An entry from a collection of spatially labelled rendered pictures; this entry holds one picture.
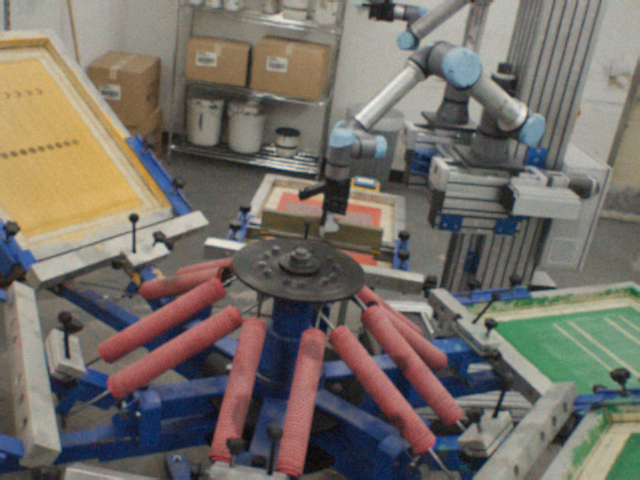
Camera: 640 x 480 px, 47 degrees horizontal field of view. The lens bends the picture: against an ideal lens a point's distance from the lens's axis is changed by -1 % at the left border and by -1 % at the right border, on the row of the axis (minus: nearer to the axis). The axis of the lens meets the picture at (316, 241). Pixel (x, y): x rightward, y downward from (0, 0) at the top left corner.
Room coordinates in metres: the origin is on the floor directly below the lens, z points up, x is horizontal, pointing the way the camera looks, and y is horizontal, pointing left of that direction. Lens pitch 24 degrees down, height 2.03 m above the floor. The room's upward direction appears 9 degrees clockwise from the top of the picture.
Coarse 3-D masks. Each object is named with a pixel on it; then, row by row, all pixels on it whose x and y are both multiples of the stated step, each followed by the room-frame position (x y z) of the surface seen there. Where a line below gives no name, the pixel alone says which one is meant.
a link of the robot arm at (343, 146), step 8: (336, 128) 2.26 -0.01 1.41; (336, 136) 2.21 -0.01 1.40; (344, 136) 2.21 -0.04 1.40; (352, 136) 2.22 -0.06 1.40; (336, 144) 2.21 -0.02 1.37; (344, 144) 2.21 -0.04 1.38; (352, 144) 2.23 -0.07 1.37; (328, 152) 2.23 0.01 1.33; (336, 152) 2.21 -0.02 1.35; (344, 152) 2.21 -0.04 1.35; (352, 152) 2.22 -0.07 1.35; (328, 160) 2.23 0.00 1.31; (336, 160) 2.21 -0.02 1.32; (344, 160) 2.21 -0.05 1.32
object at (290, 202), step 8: (288, 192) 2.82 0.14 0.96; (280, 200) 2.72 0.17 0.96; (288, 200) 2.74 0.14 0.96; (296, 200) 2.75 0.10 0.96; (304, 200) 2.76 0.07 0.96; (312, 200) 2.78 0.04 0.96; (280, 208) 2.64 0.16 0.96; (288, 208) 2.65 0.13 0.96; (296, 208) 2.67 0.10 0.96; (304, 208) 2.68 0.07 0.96; (312, 208) 2.69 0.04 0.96; (320, 208) 2.70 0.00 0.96; (320, 216) 2.62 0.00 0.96
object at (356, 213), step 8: (352, 208) 2.76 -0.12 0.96; (360, 208) 2.77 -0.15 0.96; (368, 208) 2.78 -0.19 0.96; (376, 208) 2.79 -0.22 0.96; (336, 216) 2.65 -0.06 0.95; (344, 216) 2.66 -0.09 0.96; (352, 216) 2.67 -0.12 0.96; (360, 216) 2.68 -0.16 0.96; (368, 216) 2.70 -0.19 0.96; (376, 216) 2.71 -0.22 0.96; (368, 224) 2.62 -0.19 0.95; (376, 224) 2.63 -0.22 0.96; (352, 256) 2.31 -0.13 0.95; (360, 256) 2.32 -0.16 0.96; (368, 256) 2.33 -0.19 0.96; (368, 264) 2.26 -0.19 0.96; (376, 264) 2.27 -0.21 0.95
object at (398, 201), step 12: (264, 180) 2.83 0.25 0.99; (276, 180) 2.88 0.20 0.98; (288, 180) 2.88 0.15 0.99; (300, 180) 2.89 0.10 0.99; (264, 192) 2.69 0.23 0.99; (360, 192) 2.86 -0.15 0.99; (372, 192) 2.88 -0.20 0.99; (252, 204) 2.55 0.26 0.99; (396, 204) 2.78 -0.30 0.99; (396, 216) 2.65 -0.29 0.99; (396, 228) 2.53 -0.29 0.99
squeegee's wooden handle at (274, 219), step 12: (264, 216) 2.24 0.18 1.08; (276, 216) 2.24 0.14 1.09; (288, 216) 2.24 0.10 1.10; (300, 216) 2.24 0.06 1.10; (312, 216) 2.25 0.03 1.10; (264, 228) 2.24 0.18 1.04; (276, 228) 2.24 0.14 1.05; (288, 228) 2.24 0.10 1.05; (300, 228) 2.23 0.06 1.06; (312, 228) 2.23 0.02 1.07; (348, 228) 2.22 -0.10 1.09; (360, 228) 2.22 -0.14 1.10; (372, 228) 2.23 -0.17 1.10; (336, 240) 2.23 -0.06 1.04; (348, 240) 2.23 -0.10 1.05; (360, 240) 2.22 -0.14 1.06; (372, 240) 2.22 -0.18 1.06
